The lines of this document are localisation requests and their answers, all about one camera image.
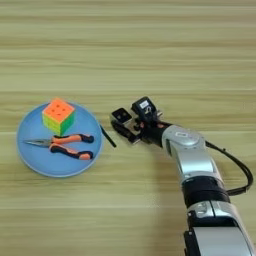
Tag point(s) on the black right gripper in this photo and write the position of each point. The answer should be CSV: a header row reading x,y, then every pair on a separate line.
x,y
151,131

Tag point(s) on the thin black stick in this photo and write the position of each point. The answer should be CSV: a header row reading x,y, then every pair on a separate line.
x,y
108,136

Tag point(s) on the colourful puzzle cube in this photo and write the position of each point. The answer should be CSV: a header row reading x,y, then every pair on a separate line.
x,y
58,115

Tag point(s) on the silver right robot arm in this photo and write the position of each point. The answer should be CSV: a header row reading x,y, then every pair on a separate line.
x,y
196,160

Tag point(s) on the black box with white label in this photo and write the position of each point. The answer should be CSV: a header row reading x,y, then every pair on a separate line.
x,y
144,107

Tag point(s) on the orange black needle-nose pliers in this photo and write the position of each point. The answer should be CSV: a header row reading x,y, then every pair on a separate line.
x,y
66,150

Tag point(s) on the blue round plate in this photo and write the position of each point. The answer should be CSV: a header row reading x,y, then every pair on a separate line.
x,y
33,160

